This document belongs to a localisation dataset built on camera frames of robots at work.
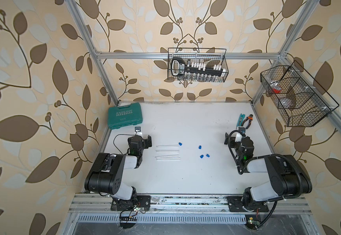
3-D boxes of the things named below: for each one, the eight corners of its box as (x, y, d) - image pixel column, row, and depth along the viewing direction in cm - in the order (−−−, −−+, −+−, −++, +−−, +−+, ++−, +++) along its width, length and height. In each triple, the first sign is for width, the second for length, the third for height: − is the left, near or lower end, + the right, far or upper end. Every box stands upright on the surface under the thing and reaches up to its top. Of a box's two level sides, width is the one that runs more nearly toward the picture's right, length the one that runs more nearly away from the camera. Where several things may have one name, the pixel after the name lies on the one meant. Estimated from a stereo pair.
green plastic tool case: (109, 130, 105) (107, 126, 101) (110, 110, 117) (108, 107, 113) (143, 123, 109) (142, 119, 105) (141, 105, 121) (139, 101, 117)
